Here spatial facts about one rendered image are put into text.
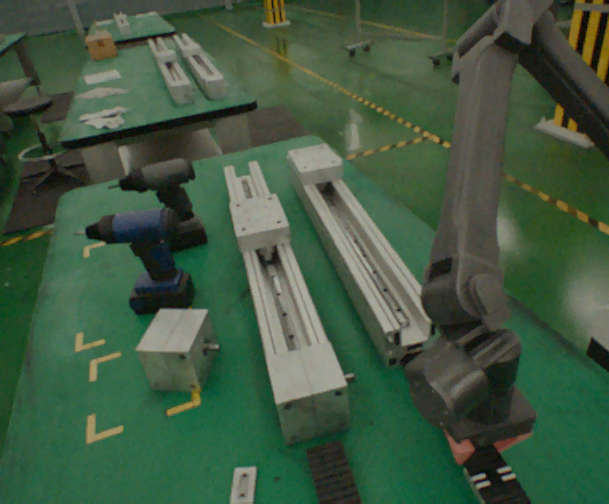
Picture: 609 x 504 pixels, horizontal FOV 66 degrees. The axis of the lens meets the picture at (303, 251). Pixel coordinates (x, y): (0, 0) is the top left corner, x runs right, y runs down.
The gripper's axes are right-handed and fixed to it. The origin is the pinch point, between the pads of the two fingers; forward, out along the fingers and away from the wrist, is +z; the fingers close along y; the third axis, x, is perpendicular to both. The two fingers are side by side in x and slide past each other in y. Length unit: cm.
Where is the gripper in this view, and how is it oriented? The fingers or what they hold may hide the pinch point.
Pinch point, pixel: (476, 450)
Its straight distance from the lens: 70.1
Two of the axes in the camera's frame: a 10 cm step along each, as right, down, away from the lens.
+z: 1.1, 8.3, 5.4
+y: -9.7, 2.1, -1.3
